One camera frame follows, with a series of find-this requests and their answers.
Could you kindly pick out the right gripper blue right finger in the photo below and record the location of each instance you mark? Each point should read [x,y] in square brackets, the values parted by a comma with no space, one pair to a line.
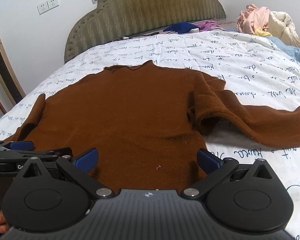
[207,161]

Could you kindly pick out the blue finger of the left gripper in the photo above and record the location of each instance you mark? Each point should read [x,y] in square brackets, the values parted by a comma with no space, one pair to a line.
[22,146]

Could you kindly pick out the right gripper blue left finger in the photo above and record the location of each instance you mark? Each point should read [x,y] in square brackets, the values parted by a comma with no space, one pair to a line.
[87,160]

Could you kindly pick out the brown knit sweater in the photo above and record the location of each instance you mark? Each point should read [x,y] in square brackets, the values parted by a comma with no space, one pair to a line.
[148,123]

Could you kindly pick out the pink clothes pile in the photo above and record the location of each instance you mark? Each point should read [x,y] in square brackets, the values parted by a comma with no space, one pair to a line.
[253,20]

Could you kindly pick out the white script-print quilt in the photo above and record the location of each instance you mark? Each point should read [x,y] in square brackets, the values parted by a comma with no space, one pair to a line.
[253,68]

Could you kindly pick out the purple garment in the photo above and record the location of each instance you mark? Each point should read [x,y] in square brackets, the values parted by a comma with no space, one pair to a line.
[206,25]

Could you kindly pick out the navy blue garment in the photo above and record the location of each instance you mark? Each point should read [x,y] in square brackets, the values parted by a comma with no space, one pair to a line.
[181,27]

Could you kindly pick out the light blue blanket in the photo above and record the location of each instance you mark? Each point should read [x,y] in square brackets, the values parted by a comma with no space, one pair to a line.
[293,52]

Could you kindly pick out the yellow garment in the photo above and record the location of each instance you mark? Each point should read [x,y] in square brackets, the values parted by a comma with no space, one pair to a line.
[260,32]

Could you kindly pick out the cream puffy jacket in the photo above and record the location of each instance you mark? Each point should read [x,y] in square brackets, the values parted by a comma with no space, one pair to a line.
[281,25]

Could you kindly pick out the olive upholstered headboard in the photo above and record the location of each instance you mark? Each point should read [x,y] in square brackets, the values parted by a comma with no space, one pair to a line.
[114,19]

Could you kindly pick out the white double wall socket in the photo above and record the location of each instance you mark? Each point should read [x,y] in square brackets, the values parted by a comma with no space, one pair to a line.
[46,6]

